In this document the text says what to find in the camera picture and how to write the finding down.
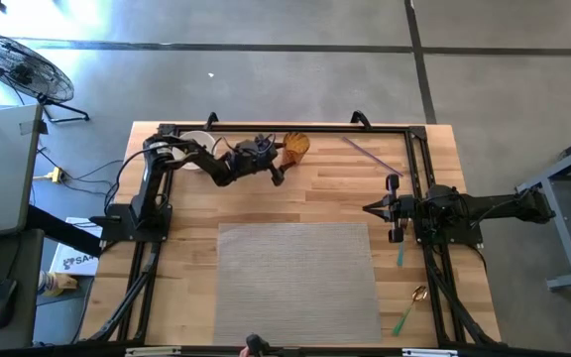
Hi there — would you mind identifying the grey metal table frame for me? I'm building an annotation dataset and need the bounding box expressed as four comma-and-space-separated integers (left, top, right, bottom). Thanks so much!
515, 126, 571, 293

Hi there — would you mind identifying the gold spoon green handle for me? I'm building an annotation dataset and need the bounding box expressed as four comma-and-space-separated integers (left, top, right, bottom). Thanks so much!
392, 285, 429, 338

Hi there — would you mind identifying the black aluminium table frame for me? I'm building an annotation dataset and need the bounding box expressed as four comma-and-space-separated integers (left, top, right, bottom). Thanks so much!
79, 121, 503, 357

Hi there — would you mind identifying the black teleoperation handle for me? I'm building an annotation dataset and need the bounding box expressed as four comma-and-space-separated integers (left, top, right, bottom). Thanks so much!
244, 333, 273, 357

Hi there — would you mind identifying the white cardboard box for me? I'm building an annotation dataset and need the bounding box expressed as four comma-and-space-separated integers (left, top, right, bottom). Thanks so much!
49, 216, 103, 278

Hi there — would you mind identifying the black floor fan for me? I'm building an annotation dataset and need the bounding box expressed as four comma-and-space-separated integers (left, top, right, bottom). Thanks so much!
0, 32, 91, 124

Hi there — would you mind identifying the black support beam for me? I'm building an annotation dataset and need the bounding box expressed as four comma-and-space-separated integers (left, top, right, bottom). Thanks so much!
26, 204, 103, 258

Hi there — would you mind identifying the grey woven placemat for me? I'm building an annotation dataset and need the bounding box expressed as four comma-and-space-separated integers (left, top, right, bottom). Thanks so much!
212, 221, 384, 347

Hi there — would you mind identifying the white bowl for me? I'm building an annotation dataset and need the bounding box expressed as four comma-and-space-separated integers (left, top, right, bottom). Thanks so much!
171, 130, 217, 172

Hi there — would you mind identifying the silver frame bracket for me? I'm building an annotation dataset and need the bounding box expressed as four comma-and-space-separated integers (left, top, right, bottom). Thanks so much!
401, 348, 460, 357
125, 346, 182, 357

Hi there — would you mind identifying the black computer mouse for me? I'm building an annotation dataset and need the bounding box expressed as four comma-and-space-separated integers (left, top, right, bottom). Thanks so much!
0, 278, 19, 331

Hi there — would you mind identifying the small tan striped object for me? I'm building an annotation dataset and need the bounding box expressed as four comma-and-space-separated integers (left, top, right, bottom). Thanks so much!
37, 270, 79, 298

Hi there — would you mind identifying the purple chopstick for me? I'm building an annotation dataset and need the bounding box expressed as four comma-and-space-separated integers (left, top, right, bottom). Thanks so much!
341, 136, 404, 179

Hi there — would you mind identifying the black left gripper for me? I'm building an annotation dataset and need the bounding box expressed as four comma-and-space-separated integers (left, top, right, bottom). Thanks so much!
233, 133, 289, 188

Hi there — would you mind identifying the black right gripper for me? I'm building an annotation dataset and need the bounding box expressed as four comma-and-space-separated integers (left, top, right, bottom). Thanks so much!
363, 173, 418, 245

